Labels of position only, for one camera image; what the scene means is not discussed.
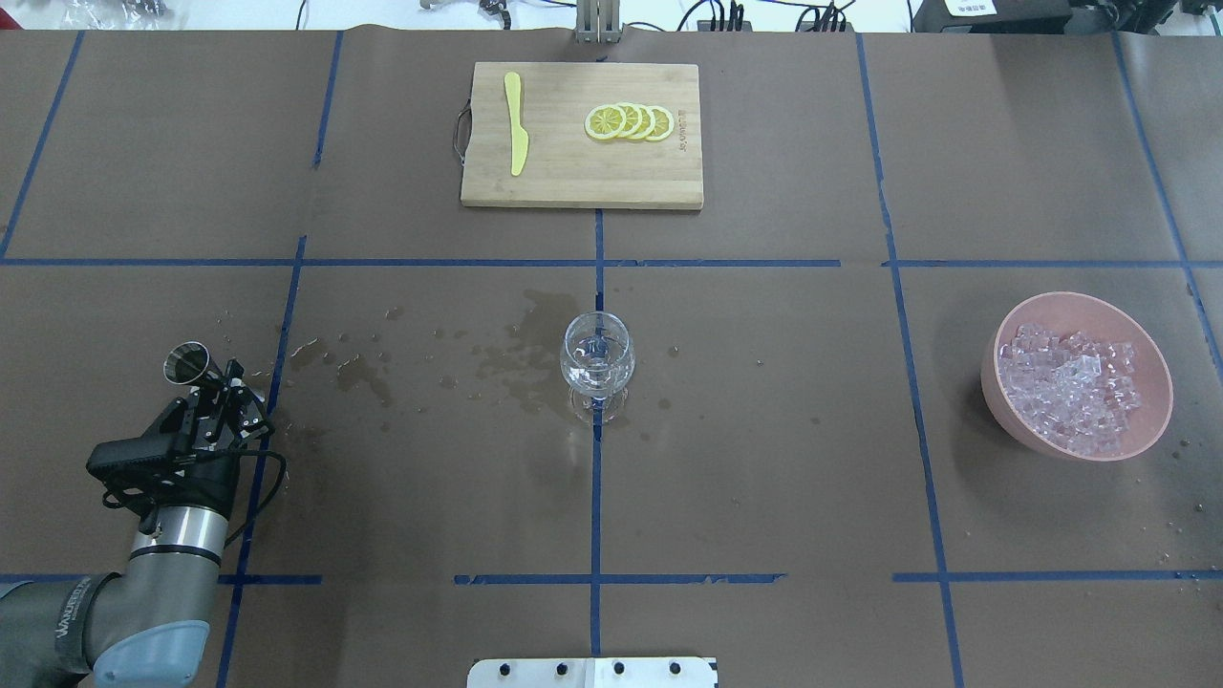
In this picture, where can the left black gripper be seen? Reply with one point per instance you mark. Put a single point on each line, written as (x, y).
(212, 475)

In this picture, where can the steel jigger cup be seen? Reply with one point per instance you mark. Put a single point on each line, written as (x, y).
(183, 363)

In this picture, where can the white arm mounting base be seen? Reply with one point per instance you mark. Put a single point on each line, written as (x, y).
(641, 671)

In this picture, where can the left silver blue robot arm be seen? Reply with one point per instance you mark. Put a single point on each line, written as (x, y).
(148, 626)

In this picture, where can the clear wine glass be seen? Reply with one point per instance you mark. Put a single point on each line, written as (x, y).
(597, 360)

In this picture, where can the pink bowl of ice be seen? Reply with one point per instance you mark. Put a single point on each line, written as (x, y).
(1071, 376)

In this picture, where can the yellow plastic knife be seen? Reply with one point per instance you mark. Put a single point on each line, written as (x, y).
(519, 137)

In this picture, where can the bamboo cutting board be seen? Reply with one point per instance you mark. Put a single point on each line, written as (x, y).
(564, 167)

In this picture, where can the lemon slices stack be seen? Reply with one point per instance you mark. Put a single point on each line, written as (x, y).
(635, 122)

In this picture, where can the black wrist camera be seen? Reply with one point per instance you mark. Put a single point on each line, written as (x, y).
(123, 461)

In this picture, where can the aluminium frame post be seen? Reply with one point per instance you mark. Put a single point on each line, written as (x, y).
(598, 21)

